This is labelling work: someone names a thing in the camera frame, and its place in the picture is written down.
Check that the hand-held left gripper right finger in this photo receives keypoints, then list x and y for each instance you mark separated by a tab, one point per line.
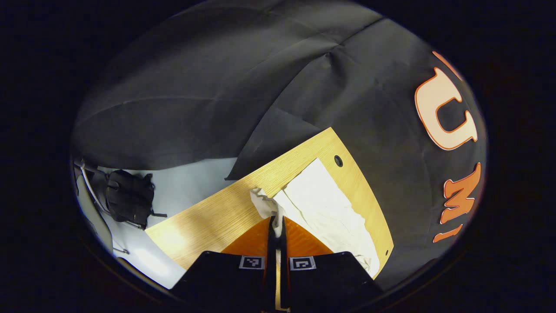
284	269

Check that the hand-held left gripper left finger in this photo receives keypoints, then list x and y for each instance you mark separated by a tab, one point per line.
271	269

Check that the white jeans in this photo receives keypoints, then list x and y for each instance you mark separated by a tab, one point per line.
321	204

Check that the black bag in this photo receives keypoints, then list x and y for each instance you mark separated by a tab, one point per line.
130	195

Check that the black backdrop cloth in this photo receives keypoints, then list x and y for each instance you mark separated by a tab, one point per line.
217	87

